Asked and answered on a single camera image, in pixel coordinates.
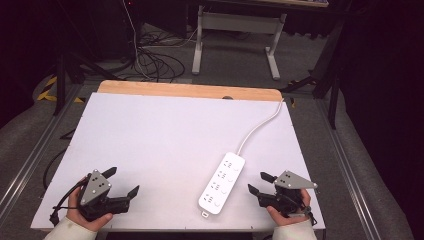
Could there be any white power strip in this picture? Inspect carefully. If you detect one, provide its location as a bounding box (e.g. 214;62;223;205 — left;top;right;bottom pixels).
197;151;246;219

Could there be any bundle of black floor cables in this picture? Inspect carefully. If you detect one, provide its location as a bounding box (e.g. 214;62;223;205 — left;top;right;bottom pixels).
132;29;186;83

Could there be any white power strip cord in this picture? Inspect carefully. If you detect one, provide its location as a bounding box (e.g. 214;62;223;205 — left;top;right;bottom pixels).
236;97;285;157

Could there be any wooden desk top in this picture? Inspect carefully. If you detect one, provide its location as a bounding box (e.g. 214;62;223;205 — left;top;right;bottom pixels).
213;0;330;9

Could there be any aluminium floor rail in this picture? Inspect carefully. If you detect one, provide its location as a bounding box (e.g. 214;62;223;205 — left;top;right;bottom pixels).
315;99;378;240
0;83;83;215

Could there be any black metal stand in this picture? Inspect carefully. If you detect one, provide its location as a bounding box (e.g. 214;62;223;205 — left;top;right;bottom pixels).
54;49;118;117
280;19;345;130

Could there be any person's right hand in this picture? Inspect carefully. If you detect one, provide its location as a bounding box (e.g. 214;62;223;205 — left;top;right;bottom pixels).
265;188;313;228

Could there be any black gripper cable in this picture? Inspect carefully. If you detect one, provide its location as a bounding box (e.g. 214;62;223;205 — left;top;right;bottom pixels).
49;179;89;227

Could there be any yellow black floor tape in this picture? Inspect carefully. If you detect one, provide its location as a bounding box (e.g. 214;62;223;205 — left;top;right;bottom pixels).
36;75;86;104

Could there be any thin white cable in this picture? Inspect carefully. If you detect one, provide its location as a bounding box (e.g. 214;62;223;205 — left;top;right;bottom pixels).
121;0;146;79

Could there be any dark cabinet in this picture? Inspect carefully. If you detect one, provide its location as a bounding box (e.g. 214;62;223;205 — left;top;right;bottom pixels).
89;0;142;62

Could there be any black floor cable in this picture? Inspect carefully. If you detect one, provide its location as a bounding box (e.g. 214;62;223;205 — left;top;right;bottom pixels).
42;128;76;192

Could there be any white metal desk frame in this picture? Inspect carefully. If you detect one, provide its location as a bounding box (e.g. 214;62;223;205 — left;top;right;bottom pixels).
191;4;288;81

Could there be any white board sheet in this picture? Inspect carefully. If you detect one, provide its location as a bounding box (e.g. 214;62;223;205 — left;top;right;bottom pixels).
30;92;326;232

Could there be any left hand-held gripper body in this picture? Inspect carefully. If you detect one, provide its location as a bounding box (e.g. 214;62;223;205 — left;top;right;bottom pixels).
77;169;131;222

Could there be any person's left hand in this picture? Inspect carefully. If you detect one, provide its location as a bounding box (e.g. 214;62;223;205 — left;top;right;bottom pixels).
65;178;114;233

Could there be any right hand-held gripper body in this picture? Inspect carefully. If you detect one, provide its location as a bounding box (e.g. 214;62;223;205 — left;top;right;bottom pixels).
257;170;318;218

